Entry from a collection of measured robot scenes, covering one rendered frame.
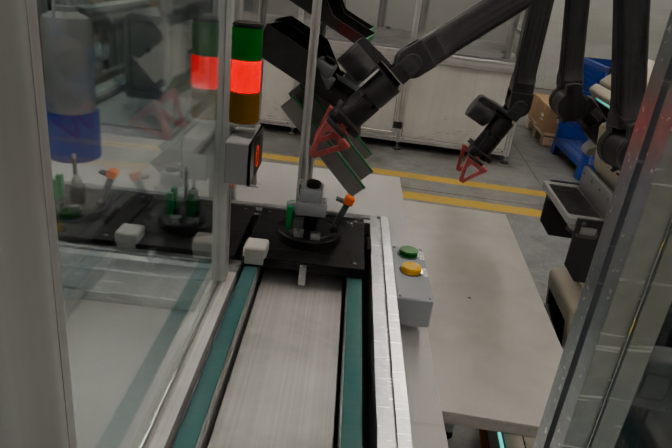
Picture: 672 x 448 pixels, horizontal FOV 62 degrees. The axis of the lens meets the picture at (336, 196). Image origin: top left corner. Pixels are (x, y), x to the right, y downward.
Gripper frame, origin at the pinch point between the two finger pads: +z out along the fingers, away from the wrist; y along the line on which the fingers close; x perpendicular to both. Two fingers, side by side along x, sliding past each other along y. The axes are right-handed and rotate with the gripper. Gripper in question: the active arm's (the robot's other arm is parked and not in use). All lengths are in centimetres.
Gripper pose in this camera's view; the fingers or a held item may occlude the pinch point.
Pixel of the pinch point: (316, 145)
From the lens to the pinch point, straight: 113.7
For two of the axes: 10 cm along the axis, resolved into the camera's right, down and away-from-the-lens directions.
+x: 6.7, 7.0, 2.4
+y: -0.6, 3.7, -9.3
